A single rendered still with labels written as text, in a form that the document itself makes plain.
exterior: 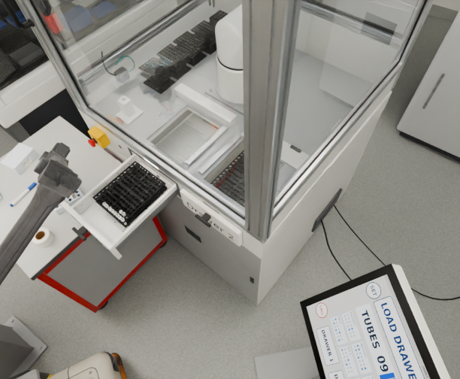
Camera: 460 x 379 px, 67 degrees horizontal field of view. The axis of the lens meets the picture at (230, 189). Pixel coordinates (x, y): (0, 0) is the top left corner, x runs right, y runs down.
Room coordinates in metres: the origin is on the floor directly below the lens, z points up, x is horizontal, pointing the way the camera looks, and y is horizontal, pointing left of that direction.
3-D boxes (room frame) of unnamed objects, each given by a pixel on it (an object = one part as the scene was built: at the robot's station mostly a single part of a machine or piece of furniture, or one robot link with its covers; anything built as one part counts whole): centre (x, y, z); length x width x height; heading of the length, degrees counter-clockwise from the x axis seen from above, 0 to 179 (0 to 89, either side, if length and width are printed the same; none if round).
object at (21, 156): (1.03, 0.95, 0.79); 0.13 x 0.09 x 0.05; 150
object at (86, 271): (0.89, 0.81, 0.38); 0.62 x 0.58 x 0.76; 46
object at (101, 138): (1.04, 0.56, 0.88); 0.07 x 0.05 x 0.07; 46
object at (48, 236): (0.62, 0.76, 0.78); 0.07 x 0.07 x 0.04
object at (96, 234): (0.59, 0.53, 0.87); 0.29 x 0.02 x 0.11; 46
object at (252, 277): (1.14, -0.06, 0.40); 1.03 x 0.95 x 0.80; 46
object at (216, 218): (0.60, 0.08, 0.87); 0.29 x 0.02 x 0.11; 46
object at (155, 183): (0.74, 0.39, 0.87); 0.22 x 0.18 x 0.06; 136
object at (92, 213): (0.74, 0.38, 0.86); 0.40 x 0.26 x 0.06; 136
